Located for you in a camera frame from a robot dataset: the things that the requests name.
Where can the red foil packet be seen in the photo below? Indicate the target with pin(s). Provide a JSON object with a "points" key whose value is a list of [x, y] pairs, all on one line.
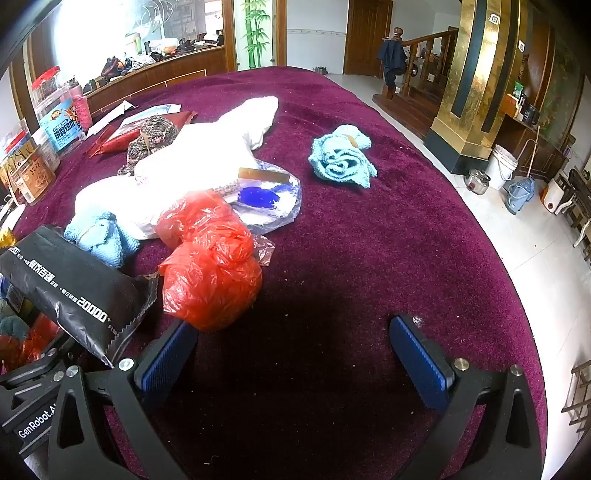
{"points": [[111, 143]]}

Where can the clear jar gold orange label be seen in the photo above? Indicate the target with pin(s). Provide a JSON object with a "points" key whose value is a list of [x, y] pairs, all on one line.
{"points": [[30, 177]]}

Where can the red plastic bag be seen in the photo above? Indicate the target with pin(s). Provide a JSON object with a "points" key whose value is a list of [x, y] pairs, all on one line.
{"points": [[207, 277]]}

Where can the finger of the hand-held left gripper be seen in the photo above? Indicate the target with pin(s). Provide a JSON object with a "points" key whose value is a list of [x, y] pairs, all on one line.
{"points": [[64, 355]]}

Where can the white plastic bag with blue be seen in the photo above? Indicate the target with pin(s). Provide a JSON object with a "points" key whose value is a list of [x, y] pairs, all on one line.
{"points": [[115, 203]]}

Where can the clear plastic bag blue print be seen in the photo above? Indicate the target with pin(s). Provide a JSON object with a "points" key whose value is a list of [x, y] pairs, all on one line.
{"points": [[272, 203]]}

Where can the clear jar brown contents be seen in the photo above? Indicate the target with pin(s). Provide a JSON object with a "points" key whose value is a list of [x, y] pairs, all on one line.
{"points": [[46, 87]]}

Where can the bamboo print wall panel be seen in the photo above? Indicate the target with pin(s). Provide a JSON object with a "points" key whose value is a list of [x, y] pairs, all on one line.
{"points": [[254, 32]]}

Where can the pink knitted item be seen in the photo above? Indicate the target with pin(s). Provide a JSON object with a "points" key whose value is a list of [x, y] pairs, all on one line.
{"points": [[83, 110]]}

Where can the wooden staircase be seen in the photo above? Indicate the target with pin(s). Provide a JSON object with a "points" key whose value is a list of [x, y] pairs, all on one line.
{"points": [[415, 110]]}

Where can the brown patterned cloth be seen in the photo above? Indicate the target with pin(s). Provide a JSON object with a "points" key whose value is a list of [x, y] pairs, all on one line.
{"points": [[152, 134]]}

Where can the wooden wall cabinet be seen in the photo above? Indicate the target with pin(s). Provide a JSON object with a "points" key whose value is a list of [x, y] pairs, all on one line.
{"points": [[526, 143]]}

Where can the etched glass window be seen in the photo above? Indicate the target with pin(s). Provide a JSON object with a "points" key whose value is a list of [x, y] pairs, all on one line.
{"points": [[101, 32]]}

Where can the wooden counter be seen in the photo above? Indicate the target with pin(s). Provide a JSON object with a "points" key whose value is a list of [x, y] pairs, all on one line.
{"points": [[175, 69]]}

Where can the wooden chair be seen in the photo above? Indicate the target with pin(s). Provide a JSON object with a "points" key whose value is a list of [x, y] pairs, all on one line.
{"points": [[577, 397]]}

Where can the metal pot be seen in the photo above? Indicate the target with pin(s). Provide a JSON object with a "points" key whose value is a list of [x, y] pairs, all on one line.
{"points": [[477, 182]]}

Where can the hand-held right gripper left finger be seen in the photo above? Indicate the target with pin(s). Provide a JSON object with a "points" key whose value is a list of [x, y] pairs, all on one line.
{"points": [[165, 364]]}

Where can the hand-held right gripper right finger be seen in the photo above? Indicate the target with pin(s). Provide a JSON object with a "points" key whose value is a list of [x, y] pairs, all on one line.
{"points": [[421, 364]]}

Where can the dark carved chair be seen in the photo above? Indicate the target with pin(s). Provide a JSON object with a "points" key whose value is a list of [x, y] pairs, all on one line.
{"points": [[579, 207]]}

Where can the gold and black pillar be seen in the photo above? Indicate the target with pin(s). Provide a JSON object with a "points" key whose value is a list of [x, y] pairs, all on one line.
{"points": [[466, 92]]}

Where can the white and blue packet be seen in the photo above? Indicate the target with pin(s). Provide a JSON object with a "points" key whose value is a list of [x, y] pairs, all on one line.
{"points": [[157, 110]]}

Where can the light blue towel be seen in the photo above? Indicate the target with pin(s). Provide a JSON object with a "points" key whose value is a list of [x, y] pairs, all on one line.
{"points": [[101, 237]]}

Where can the white printed paper leaflets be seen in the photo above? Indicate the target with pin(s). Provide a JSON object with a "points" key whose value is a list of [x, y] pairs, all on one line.
{"points": [[108, 119]]}

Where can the white plastic bucket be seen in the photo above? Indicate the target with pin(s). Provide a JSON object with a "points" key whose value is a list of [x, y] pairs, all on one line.
{"points": [[501, 168]]}

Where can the black plastic packet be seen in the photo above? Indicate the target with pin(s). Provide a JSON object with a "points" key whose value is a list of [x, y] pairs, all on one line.
{"points": [[69, 290]]}

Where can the white folded cloth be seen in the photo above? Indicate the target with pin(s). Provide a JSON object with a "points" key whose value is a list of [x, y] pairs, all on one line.
{"points": [[221, 134]]}

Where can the wooden door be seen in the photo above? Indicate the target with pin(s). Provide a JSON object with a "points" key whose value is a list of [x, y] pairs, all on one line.
{"points": [[367, 37]]}

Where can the counter clutter pile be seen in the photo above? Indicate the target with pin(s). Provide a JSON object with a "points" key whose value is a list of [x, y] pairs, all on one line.
{"points": [[138, 57]]}

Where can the clear plastic wrapper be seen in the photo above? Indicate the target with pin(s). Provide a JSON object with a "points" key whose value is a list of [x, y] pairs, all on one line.
{"points": [[264, 250]]}

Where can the light blue towel tan band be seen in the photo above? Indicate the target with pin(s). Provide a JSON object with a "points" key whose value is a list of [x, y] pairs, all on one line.
{"points": [[339, 159]]}

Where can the person in dark clothes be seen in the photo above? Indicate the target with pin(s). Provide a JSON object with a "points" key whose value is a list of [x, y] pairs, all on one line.
{"points": [[392, 57]]}

